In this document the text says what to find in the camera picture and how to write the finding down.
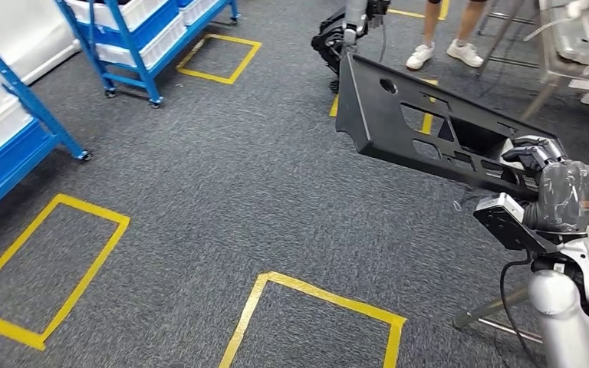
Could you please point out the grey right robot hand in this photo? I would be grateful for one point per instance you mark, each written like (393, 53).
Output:
(564, 198)

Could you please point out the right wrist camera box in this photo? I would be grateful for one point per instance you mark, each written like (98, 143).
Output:
(503, 218)

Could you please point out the black plastic plate bracket part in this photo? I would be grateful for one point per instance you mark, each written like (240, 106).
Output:
(376, 127)

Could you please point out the blue metal shelf rack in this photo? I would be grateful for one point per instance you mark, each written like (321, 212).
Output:
(20, 101)

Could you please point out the blue wheeled metal cart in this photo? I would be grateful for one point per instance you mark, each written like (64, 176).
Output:
(137, 66)

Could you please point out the black and silver humanoid robot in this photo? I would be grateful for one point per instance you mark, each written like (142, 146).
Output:
(330, 40)

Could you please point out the small steel table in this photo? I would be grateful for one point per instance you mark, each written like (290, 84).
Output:
(579, 76)

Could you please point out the white car with red stripe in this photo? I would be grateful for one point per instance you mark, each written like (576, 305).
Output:
(20, 30)

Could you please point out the large steel workbench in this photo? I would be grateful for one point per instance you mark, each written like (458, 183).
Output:
(482, 310)

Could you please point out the person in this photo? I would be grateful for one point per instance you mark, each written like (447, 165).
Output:
(421, 53)

